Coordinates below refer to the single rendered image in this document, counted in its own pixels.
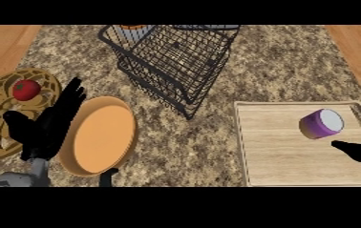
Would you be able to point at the purple can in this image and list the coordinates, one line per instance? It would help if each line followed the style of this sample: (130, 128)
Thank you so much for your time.
(321, 124)

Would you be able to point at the pale wooden tray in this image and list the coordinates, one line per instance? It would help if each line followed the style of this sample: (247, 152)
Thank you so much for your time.
(296, 146)

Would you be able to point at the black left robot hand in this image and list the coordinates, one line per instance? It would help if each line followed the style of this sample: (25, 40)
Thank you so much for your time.
(54, 123)

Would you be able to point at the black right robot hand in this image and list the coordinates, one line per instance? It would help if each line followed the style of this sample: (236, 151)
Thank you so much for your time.
(350, 149)

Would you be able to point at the red tomato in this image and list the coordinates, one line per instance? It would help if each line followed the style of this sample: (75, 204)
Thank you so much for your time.
(25, 89)

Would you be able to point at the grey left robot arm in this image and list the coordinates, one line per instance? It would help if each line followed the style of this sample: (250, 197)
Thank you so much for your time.
(32, 174)

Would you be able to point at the orange item in basket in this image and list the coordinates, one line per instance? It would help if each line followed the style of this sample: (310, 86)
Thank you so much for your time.
(131, 26)

